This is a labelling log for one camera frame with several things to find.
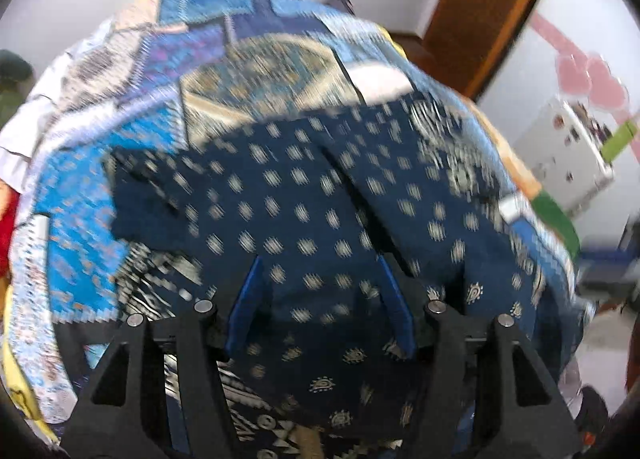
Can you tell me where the peach bed sheet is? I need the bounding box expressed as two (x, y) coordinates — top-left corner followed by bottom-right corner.
(462, 97), (542, 200)

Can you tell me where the navy patterned hooded sweatshirt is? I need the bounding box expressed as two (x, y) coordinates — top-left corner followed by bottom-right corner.
(102, 88), (576, 459)

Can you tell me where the blue patchwork quilt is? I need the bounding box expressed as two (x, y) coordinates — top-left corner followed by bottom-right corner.
(8, 0), (582, 429)

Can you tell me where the brown wooden wardrobe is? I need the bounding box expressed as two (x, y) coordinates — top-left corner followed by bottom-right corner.
(390, 0), (537, 100)

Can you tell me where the red plush toy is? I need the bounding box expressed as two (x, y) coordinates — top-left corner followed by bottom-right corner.
(0, 182), (20, 276)

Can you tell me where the white stickered cabinet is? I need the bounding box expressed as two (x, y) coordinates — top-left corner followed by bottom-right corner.
(514, 96), (615, 218)

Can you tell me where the pile of clothes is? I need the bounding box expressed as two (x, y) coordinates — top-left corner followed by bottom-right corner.
(0, 49), (34, 127)

